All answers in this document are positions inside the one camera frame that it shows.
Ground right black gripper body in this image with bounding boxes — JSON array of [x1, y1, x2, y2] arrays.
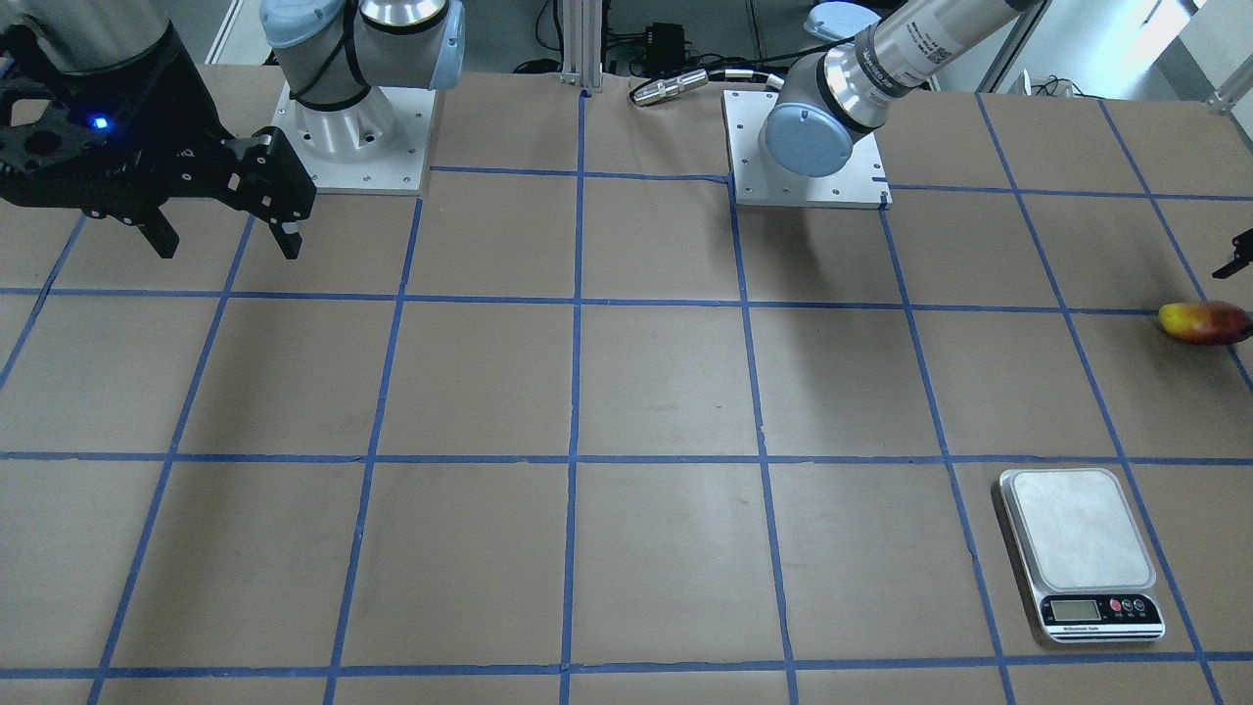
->
[[3, 25, 316, 224]]

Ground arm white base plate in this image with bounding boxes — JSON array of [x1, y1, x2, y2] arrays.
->
[[272, 84, 441, 197], [723, 90, 892, 210]]

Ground silver digital kitchen scale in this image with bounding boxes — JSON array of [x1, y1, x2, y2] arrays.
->
[[997, 467, 1167, 645]]

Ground silver metal connector plug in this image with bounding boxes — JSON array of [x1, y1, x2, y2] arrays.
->
[[629, 69, 709, 108]]

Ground red yellow mango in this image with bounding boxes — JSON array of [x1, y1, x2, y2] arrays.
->
[[1157, 301, 1252, 347]]

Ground aluminium frame post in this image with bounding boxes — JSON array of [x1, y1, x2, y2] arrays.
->
[[553, 1, 606, 96]]

